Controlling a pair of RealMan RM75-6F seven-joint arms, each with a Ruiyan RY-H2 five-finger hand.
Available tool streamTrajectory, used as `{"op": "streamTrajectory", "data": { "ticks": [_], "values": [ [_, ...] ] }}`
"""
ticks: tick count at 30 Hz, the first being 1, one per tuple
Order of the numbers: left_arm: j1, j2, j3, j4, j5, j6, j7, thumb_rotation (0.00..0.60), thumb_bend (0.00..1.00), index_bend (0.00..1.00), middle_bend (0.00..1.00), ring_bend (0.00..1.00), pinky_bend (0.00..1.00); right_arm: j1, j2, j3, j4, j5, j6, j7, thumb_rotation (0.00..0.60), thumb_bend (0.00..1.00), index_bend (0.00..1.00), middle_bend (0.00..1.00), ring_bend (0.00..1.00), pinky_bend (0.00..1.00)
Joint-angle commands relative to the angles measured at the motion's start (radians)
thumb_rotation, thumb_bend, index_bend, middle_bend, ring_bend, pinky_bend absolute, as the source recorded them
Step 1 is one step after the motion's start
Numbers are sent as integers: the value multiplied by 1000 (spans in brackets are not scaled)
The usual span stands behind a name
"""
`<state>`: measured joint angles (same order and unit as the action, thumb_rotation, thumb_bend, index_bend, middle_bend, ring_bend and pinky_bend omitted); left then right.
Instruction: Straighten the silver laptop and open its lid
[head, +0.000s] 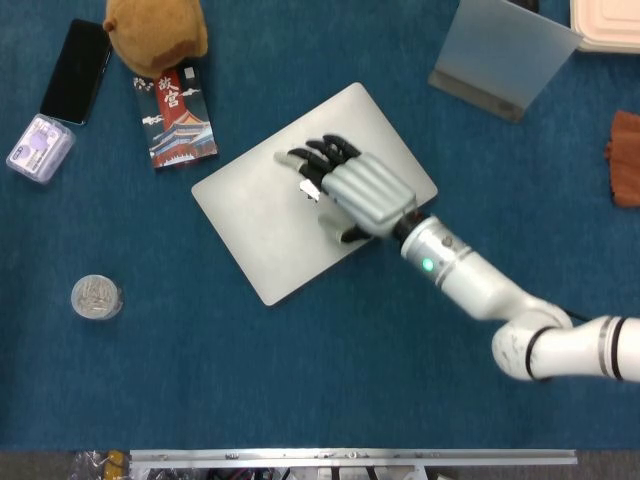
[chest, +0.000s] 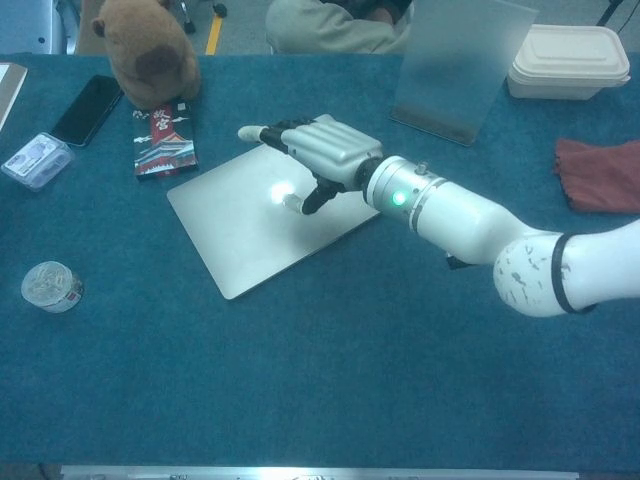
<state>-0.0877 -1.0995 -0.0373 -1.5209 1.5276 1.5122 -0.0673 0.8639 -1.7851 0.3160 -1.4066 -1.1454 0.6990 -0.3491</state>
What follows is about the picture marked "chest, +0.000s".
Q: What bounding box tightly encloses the frosted acrylic sign stand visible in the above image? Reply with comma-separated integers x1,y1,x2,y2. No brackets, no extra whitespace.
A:
388,0,540,148

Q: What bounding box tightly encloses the person in beige clothes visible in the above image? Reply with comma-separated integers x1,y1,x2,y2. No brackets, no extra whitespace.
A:
264,0,415,55

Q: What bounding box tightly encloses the black red palace print box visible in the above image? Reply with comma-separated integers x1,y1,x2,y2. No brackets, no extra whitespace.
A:
131,99,201,182

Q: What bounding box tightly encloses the brown capybara plush toy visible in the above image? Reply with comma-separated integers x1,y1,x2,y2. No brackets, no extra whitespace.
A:
90,0,202,109

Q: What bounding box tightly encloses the clear round paper clip jar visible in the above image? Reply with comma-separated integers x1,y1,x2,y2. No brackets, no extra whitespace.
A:
20,260,85,314

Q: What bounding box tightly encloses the teal tablecloth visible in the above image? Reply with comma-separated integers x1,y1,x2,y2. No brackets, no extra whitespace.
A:
0,52,640,469

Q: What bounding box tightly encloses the clear plastic case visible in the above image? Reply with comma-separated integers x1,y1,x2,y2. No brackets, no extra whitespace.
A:
0,131,76,193

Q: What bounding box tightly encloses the aluminium rail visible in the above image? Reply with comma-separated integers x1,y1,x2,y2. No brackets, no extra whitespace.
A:
59,464,581,480

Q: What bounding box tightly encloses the light wooden board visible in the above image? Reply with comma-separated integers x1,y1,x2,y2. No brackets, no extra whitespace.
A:
0,62,29,134

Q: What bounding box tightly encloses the black smartphone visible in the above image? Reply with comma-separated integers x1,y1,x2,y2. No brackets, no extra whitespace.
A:
49,74,124,148

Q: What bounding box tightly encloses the red cloth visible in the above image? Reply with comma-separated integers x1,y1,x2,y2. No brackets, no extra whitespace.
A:
551,137,640,215

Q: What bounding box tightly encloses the silver laptop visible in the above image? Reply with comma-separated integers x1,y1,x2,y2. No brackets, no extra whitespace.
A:
166,142,382,302

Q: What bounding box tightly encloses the grey metal cabinet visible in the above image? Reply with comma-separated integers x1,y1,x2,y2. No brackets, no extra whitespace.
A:
0,0,84,55

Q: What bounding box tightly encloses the white lidded food container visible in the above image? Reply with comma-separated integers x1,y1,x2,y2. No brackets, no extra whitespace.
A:
506,23,631,102

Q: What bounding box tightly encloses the black tripod leg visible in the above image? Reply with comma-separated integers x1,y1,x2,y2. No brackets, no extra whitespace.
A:
594,0,631,29

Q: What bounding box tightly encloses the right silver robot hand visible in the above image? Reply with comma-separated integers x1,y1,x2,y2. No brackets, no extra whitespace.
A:
237,113,384,216

